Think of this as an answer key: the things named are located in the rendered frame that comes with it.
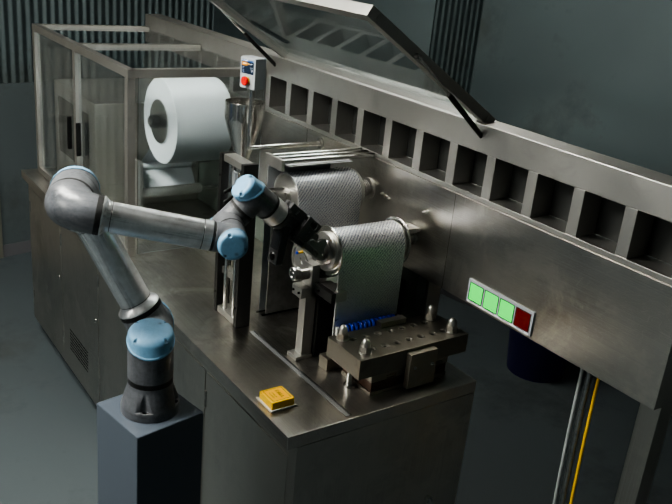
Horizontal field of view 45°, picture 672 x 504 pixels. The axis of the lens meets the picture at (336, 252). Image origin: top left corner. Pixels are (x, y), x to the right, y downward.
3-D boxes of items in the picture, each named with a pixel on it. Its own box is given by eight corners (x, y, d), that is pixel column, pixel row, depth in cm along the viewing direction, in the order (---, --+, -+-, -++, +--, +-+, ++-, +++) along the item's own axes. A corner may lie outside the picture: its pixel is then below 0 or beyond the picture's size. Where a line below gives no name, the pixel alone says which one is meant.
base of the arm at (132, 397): (140, 430, 203) (140, 396, 199) (109, 404, 213) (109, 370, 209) (190, 410, 213) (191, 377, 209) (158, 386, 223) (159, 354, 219)
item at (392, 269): (332, 330, 238) (338, 272, 231) (394, 316, 251) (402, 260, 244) (333, 330, 237) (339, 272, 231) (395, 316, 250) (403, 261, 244)
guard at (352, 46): (184, -25, 271) (184, -26, 271) (287, 55, 304) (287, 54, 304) (369, 15, 192) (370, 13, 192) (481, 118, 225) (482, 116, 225)
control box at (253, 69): (235, 87, 263) (237, 55, 259) (250, 85, 268) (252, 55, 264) (250, 91, 259) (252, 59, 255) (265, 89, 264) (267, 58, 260)
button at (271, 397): (259, 398, 222) (259, 390, 221) (281, 392, 226) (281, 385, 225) (271, 411, 216) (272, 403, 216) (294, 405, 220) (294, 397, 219)
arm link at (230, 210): (203, 237, 204) (234, 207, 203) (201, 222, 215) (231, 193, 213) (225, 256, 208) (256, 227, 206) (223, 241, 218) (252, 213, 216)
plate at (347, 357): (326, 354, 234) (327, 336, 232) (431, 329, 256) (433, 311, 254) (358, 380, 222) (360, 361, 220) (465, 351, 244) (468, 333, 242)
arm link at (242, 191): (224, 189, 211) (247, 166, 210) (251, 211, 218) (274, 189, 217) (233, 204, 205) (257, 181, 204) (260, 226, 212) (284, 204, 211)
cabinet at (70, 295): (33, 333, 429) (26, 177, 398) (149, 312, 464) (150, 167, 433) (273, 693, 239) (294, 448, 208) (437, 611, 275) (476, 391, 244)
